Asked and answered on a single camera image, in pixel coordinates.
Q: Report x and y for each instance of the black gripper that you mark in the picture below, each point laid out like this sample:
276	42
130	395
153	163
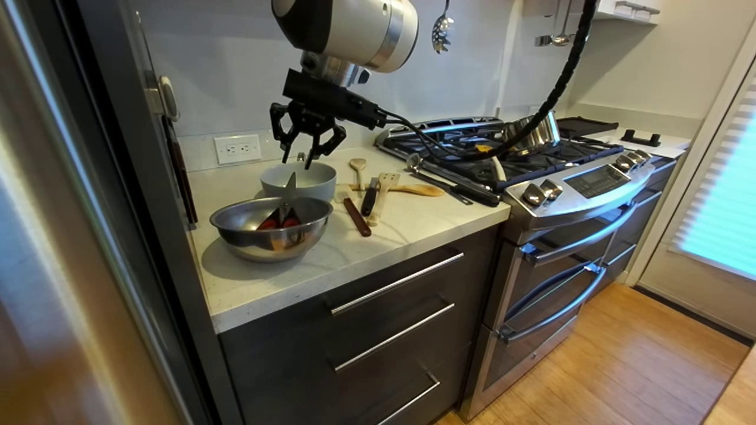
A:
307	117

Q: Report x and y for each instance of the white ceramic bowl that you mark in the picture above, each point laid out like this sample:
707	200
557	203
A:
314	183

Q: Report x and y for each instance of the silver metal bowl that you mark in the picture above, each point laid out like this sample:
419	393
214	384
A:
236	236

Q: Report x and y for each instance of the wooden spoon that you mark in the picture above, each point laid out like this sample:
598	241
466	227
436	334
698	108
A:
358	167

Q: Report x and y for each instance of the wooden spatula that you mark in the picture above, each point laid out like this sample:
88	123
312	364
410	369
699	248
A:
413	190

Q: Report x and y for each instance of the black knife rack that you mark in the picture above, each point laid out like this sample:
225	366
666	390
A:
183	178

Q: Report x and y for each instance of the hanging metal slotted spoon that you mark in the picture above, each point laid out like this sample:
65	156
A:
442	32

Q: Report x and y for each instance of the dark drawer cabinet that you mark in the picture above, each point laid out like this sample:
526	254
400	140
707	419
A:
314	363

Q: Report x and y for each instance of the silver stove knob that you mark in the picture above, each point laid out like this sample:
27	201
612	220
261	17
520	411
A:
641	156
625	163
531	196
550	190

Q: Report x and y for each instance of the stainless steel refrigerator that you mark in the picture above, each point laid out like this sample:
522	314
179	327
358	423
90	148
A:
61	236

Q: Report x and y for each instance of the black stove griddle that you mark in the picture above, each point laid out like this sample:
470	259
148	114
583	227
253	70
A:
587	127

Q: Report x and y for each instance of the stainless steel gas stove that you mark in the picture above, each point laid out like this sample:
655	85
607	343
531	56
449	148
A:
550	314

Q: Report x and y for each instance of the small black countertop object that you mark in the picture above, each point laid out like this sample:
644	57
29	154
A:
638	137

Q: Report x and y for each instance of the white door with window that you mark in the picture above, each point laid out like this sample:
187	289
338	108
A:
668	291

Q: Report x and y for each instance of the white window blind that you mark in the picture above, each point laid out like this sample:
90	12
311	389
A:
724	196

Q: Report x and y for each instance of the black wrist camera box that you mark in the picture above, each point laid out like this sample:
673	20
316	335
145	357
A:
338	98

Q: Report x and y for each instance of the white wall power outlet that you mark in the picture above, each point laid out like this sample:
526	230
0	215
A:
236	148

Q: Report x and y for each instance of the white wall cabinet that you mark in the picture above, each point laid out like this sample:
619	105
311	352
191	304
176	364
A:
629	12

